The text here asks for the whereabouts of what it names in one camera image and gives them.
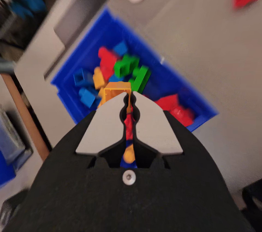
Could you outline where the blue plastic storage bin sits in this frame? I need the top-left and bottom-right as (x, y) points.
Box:
(0, 150), (16, 188)
(50, 7), (219, 169)

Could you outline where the pile of colourful toy blocks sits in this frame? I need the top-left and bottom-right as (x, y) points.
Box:
(73, 41), (195, 164)

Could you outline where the yellow single-stud toy block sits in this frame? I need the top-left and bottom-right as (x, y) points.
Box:
(98, 82), (132, 114)

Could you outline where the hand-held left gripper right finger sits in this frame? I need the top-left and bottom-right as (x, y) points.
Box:
(132, 91), (184, 168)

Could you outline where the dark desk cable flap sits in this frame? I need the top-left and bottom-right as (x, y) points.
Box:
(54, 0), (115, 45)

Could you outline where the grey desk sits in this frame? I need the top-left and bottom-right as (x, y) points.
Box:
(14, 0), (262, 197)

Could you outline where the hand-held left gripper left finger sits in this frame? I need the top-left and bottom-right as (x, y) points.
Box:
(75, 91), (130, 168)

